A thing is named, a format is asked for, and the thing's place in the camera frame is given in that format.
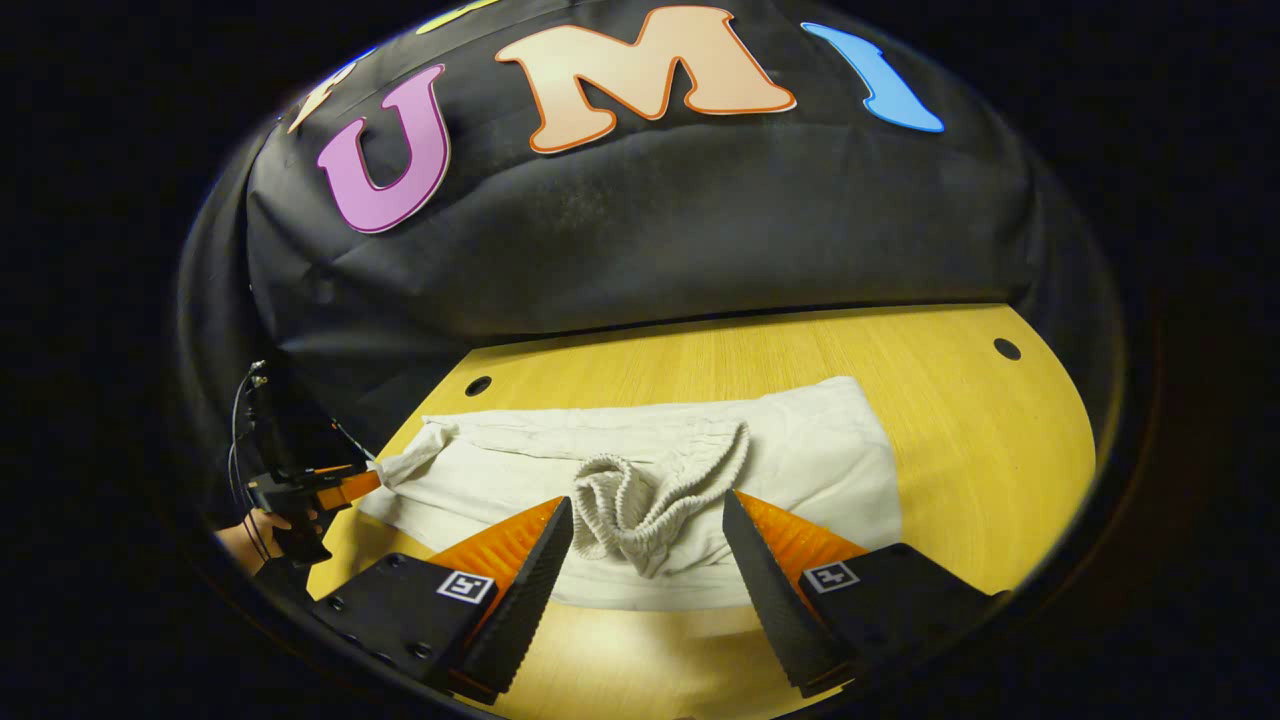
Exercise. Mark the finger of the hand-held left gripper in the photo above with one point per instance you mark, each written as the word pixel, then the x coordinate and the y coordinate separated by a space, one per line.
pixel 352 488

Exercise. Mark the black backdrop cloth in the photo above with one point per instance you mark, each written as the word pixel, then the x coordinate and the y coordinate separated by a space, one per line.
pixel 650 220

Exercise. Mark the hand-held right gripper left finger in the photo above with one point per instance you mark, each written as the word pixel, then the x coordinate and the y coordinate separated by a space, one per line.
pixel 525 600

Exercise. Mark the cream white jeans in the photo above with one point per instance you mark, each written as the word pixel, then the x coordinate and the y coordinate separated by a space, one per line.
pixel 800 450

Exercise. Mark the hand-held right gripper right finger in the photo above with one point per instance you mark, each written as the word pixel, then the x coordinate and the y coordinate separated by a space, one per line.
pixel 770 600

